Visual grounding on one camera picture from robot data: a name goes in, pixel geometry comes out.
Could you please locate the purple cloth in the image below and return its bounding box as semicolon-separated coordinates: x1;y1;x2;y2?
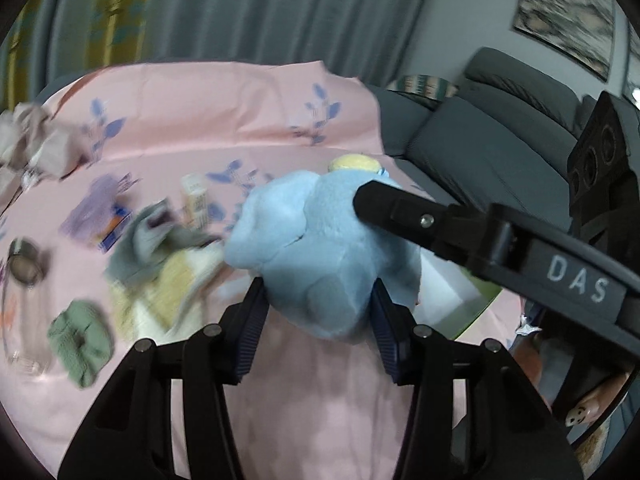
60;172;141;243

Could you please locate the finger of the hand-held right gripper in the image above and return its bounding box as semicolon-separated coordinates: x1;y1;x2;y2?
352;178;517;282

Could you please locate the glass bottle with steel lid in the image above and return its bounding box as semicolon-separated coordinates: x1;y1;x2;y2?
0;237;53;376

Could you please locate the blue plush toy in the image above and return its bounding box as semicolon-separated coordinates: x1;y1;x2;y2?
222;155;423;345

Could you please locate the yellow patterned curtain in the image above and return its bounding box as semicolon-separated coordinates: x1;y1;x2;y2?
5;0;156;106

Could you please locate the framed wall picture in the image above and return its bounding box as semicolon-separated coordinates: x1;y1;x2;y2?
512;0;616;83

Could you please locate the green towel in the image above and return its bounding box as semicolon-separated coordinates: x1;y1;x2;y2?
47;300;113;388

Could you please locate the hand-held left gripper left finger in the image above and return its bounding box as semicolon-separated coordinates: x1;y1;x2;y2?
57;277;271;480

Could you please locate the crumpled pinkish grey cloth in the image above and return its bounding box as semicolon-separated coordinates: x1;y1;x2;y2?
0;102;88;196

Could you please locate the grey sofa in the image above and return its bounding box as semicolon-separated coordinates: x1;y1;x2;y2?
370;47;601;231

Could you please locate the pink printed tablecloth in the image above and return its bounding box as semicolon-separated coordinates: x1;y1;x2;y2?
0;60;526;480

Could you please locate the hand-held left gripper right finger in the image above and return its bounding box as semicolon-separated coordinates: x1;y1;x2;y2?
370;277;586;480

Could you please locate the person's right hand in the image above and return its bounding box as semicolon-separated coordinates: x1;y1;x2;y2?
564;372;630;427

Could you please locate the patterned cushion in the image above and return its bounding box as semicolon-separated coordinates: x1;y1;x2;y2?
395;74;458;108

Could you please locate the blue packet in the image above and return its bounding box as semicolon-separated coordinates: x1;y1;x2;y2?
97;205;133;253

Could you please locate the yellow towel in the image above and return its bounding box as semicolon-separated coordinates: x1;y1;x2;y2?
110;250;226;341

